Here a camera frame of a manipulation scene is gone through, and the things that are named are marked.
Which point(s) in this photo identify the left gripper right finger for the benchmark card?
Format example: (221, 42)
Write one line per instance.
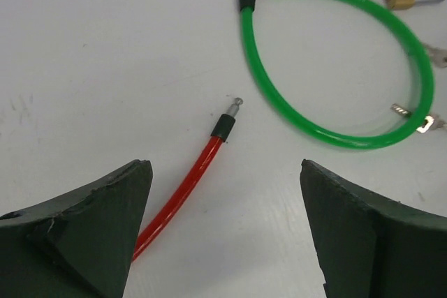
(368, 245)

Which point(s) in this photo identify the red cable lock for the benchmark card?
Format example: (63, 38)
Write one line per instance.
(219, 135)

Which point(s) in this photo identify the green cable lock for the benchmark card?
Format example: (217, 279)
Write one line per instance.
(348, 73)

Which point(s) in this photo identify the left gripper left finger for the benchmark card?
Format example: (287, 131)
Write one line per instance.
(78, 244)

